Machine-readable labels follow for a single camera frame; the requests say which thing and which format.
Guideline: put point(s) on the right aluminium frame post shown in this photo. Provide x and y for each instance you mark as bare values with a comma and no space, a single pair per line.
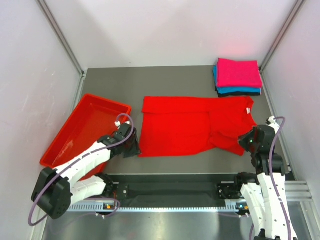
297,6

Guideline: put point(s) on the blue folded t-shirt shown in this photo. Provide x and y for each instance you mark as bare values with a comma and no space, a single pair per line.
233,89

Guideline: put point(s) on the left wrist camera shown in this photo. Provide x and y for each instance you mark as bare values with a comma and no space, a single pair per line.
118,123

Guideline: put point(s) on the left aluminium frame post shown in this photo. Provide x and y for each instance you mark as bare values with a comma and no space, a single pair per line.
60,35

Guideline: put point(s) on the aluminium front rail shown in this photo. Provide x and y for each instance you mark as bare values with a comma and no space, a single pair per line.
224,200

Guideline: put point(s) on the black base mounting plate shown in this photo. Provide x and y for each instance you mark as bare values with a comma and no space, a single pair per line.
211,186

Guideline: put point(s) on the black folded t-shirt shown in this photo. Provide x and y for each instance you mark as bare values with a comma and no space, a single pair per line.
237,94

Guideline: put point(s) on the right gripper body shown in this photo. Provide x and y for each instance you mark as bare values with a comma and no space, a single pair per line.
247,142

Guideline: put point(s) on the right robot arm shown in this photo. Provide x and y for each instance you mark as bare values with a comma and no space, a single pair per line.
263,191

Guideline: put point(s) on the aluminium frame post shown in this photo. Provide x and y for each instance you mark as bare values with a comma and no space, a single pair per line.
297,6
60,35

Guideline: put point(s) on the pink folded t-shirt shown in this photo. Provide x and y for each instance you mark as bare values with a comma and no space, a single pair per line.
233,73

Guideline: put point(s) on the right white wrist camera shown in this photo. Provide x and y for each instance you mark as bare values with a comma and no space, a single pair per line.
272,122

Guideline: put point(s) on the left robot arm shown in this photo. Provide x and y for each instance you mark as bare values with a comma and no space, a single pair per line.
58,188

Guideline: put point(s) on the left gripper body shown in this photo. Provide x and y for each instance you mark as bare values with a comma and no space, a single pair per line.
132,148

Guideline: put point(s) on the red t-shirt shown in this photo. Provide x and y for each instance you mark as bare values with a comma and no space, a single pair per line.
175,126

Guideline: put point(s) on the red plastic bin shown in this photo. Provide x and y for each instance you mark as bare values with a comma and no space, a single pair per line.
93,117

